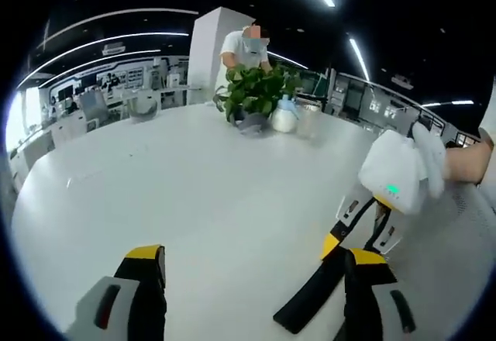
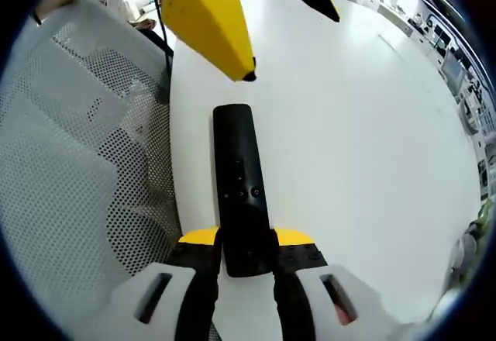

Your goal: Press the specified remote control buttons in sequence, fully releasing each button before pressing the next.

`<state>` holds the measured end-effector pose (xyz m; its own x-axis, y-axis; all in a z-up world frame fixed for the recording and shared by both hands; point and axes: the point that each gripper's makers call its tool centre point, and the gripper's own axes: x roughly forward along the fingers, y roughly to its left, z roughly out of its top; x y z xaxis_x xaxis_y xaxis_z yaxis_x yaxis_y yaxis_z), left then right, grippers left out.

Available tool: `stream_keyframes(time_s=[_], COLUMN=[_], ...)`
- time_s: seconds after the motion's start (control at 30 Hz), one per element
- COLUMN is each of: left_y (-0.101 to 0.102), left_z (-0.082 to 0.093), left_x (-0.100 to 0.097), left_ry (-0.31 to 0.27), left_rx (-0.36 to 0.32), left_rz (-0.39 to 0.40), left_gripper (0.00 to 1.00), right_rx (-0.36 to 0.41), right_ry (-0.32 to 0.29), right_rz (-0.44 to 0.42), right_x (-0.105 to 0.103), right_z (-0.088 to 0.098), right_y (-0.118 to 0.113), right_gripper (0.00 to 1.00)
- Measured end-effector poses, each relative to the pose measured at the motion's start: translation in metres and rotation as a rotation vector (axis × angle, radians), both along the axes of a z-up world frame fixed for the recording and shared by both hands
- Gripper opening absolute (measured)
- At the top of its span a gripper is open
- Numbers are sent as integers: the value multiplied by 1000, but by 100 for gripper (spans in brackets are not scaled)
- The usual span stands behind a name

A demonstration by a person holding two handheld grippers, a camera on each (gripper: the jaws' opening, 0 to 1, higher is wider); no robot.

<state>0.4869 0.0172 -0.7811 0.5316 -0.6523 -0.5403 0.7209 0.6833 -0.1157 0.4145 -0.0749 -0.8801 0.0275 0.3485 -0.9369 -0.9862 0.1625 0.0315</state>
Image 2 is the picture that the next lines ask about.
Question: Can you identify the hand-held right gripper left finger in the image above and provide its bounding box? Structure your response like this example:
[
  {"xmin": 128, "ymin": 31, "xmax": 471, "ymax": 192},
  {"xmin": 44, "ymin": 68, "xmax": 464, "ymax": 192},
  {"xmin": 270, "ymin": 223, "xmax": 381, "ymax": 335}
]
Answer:
[{"xmin": 104, "ymin": 226, "xmax": 224, "ymax": 341}]

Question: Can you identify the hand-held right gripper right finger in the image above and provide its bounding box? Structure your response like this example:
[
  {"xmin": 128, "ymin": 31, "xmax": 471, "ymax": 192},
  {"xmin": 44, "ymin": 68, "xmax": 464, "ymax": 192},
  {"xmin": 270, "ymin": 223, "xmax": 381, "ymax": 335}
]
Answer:
[{"xmin": 270, "ymin": 227, "xmax": 412, "ymax": 341}]

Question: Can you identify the black remote control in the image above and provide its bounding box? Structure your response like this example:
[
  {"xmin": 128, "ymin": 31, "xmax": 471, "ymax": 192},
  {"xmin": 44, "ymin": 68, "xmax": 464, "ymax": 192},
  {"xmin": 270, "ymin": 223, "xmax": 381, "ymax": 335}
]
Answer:
[{"xmin": 212, "ymin": 103, "xmax": 277, "ymax": 279}]

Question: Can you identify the green plant in grey pot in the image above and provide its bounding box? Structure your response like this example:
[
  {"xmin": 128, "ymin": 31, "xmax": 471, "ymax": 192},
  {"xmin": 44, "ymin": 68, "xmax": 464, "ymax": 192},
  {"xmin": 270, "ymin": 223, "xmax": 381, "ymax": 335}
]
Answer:
[{"xmin": 454, "ymin": 204, "xmax": 496, "ymax": 274}]

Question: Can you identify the grey mesh office chair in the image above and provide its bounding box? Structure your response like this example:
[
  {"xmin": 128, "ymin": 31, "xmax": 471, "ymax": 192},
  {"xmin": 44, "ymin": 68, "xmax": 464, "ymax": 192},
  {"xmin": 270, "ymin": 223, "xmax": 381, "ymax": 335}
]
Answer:
[{"xmin": 0, "ymin": 0, "xmax": 184, "ymax": 341}]

